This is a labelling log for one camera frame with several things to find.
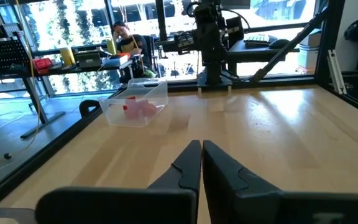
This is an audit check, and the black pegboard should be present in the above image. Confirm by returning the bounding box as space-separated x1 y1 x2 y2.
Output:
0 37 32 72

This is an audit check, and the black frame clamp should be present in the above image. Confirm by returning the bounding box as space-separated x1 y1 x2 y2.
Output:
78 99 101 118

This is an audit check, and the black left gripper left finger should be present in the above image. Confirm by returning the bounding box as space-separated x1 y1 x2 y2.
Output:
35 141 202 224

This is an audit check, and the yellow hanging cable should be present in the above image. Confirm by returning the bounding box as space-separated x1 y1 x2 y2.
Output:
0 0 42 166

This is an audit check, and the clear plastic bin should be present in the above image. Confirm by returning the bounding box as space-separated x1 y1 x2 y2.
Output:
98 77 169 129

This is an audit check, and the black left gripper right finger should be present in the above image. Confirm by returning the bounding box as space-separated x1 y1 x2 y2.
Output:
202 140 358 224

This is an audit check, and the red long block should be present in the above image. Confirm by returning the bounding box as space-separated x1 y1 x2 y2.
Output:
137 99 158 118

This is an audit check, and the yellow cylinder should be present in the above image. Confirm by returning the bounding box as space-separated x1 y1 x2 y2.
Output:
105 37 118 56
60 46 76 67

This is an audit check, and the person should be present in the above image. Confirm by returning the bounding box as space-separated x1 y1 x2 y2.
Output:
112 20 151 84

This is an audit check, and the silver aluminium bracket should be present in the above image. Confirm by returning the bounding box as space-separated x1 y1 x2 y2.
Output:
327 49 348 95

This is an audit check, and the red small block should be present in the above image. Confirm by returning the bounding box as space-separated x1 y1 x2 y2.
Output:
122 95 141 121

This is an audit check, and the computer keyboard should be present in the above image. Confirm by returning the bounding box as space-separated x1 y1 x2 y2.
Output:
243 33 272 44

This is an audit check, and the white waste bin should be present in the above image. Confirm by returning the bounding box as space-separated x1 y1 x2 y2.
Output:
296 28 322 75

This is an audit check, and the black side desk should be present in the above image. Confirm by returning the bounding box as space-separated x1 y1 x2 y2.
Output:
227 34 301 77

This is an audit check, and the black work desk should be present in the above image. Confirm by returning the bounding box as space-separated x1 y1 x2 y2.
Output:
0 54 144 140

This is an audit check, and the red tray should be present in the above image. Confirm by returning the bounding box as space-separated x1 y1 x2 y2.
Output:
32 57 55 75

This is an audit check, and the grey metal box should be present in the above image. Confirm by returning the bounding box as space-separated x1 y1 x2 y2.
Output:
75 51 102 68

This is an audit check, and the black computer mouse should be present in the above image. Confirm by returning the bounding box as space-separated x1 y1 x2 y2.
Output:
268 39 291 50

